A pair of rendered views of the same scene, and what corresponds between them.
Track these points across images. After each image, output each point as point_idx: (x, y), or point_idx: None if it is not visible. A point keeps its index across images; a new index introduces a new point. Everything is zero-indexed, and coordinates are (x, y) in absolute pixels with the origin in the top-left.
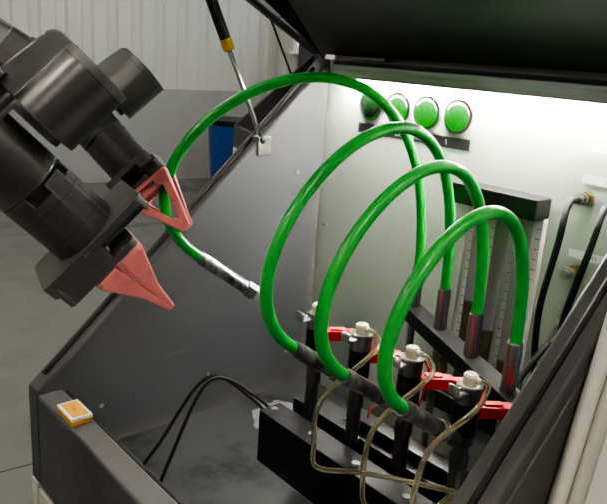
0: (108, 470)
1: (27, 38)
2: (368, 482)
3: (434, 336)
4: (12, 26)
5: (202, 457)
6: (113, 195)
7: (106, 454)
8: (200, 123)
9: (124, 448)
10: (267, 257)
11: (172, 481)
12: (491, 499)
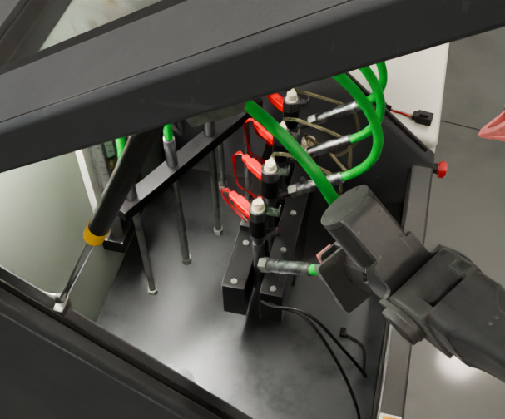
0: (410, 351)
1: (482, 273)
2: (305, 199)
3: (186, 164)
4: (497, 285)
5: (262, 417)
6: None
7: (399, 367)
8: (325, 176)
9: (383, 365)
10: (381, 127)
11: (308, 411)
12: (360, 84)
